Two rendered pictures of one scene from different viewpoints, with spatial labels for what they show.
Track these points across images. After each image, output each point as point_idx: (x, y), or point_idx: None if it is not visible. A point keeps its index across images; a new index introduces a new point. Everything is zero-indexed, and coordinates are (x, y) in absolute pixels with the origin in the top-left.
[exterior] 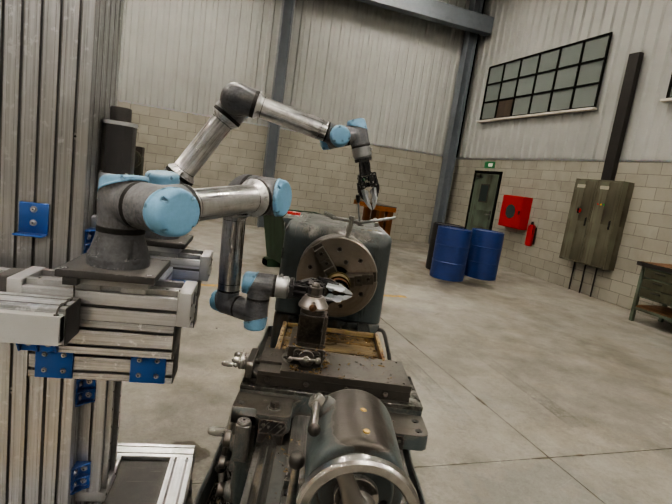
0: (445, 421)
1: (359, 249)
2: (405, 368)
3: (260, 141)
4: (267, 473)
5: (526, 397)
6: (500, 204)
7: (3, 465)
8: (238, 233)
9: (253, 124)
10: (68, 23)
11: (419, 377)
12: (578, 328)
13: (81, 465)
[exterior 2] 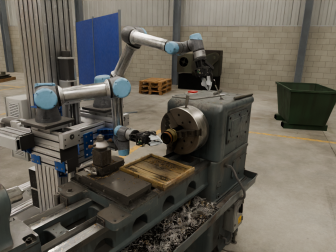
0: (328, 243)
1: (188, 115)
2: (327, 200)
3: (296, 36)
4: (41, 216)
5: None
6: None
7: (43, 194)
8: (115, 106)
9: (291, 26)
10: (35, 20)
11: (334, 208)
12: None
13: None
